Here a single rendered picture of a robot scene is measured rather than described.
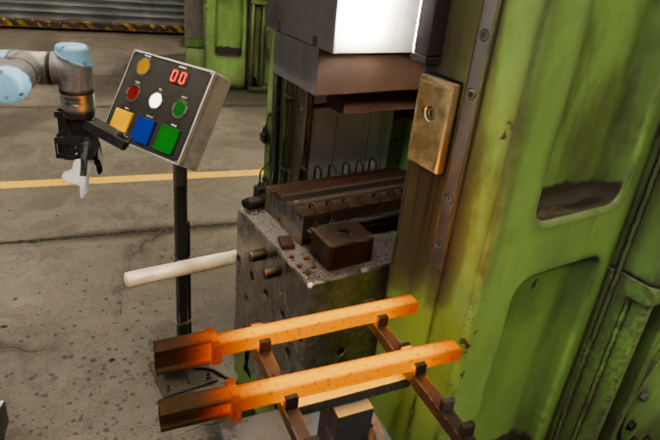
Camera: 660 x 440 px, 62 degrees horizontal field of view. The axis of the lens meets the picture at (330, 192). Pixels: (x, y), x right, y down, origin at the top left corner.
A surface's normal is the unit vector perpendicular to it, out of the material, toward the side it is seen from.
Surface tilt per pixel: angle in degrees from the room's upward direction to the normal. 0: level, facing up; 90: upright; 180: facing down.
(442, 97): 90
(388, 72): 90
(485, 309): 90
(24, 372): 0
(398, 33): 90
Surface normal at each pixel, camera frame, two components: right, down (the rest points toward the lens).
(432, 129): -0.85, 0.14
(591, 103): 0.51, 0.39
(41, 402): 0.10, -0.90
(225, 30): 0.23, 0.43
